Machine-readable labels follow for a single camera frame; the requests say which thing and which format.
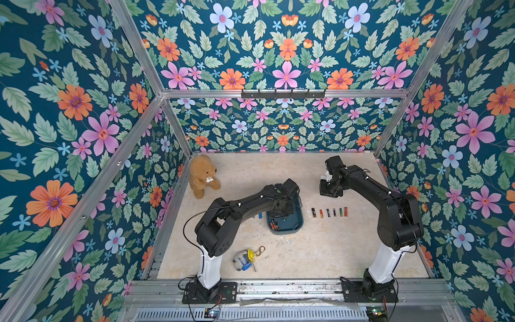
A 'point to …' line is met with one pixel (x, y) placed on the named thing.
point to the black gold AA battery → (314, 212)
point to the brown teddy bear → (202, 174)
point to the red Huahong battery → (345, 211)
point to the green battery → (340, 212)
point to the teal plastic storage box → (287, 225)
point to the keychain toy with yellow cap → (245, 259)
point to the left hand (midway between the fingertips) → (290, 212)
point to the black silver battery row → (334, 212)
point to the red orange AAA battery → (321, 213)
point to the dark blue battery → (328, 212)
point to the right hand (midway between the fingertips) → (323, 191)
